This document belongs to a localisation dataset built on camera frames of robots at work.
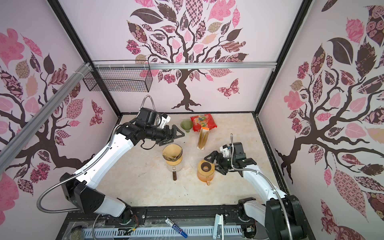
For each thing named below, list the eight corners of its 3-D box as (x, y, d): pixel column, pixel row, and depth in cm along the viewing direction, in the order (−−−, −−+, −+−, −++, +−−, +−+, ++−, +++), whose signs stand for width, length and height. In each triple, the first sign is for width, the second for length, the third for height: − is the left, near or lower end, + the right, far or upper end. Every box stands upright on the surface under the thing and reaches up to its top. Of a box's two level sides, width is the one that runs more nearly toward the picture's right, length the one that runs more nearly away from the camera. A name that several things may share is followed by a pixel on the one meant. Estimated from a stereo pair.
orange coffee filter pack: (196, 149, 101) (196, 140, 93) (201, 134, 109) (202, 125, 101) (204, 150, 100) (204, 142, 93) (208, 136, 108) (209, 127, 101)
